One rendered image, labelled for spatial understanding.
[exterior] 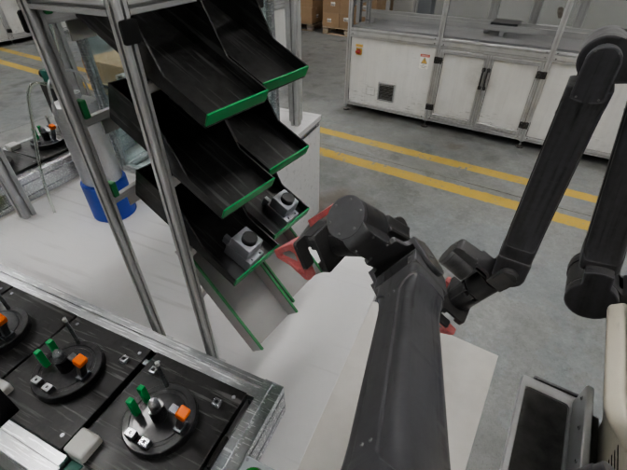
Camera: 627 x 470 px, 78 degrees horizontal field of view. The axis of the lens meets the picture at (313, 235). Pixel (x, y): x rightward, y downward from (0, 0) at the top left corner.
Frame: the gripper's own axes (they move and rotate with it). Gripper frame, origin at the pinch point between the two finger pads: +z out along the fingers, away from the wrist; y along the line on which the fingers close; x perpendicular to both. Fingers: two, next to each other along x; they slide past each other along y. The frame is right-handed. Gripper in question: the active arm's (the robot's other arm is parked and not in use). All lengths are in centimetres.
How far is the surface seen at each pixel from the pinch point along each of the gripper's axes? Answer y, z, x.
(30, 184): -6, 142, -22
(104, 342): 23, 51, 14
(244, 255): 2.3, 13.3, 2.6
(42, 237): 6, 119, -5
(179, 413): 26.7, 16.1, 19.1
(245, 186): -2.4, 10.1, -9.4
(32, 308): 27, 74, 4
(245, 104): -2.0, 0.9, -22.6
